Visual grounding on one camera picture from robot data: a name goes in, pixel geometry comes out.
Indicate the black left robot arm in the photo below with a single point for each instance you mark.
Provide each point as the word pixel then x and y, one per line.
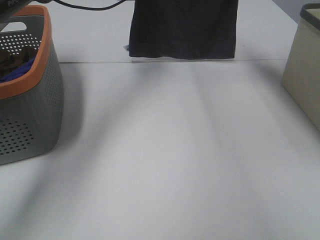
pixel 9 7

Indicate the grey perforated laundry basket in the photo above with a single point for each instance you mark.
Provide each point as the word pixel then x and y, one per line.
pixel 31 103

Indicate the blue cloth in basket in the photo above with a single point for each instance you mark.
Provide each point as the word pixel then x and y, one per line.
pixel 19 72

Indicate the brown cloth in basket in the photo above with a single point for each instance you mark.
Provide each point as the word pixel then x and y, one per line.
pixel 10 62

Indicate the beige bin with grey rim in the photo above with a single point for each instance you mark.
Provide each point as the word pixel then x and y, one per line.
pixel 301 76

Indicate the dark navy towel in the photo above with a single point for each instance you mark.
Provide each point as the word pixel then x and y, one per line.
pixel 184 29

